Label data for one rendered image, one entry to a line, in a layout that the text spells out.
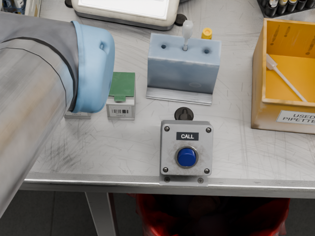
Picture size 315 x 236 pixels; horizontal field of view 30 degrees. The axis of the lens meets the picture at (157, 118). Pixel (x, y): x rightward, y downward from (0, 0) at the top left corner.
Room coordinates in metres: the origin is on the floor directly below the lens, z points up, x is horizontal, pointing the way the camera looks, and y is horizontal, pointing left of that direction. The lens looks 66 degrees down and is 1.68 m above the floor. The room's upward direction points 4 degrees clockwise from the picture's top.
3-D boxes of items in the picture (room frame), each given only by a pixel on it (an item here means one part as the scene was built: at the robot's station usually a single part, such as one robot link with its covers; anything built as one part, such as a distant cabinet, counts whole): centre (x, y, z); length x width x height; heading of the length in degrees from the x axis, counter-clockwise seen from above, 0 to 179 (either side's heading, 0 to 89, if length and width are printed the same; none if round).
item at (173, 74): (0.42, -0.03, 0.92); 0.10 x 0.07 x 0.10; 87
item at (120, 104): (0.38, 0.05, 0.91); 0.05 x 0.04 x 0.07; 2
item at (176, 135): (0.32, -0.04, 0.92); 0.13 x 0.07 x 0.08; 2
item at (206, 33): (0.50, -0.07, 0.89); 0.02 x 0.02 x 0.02
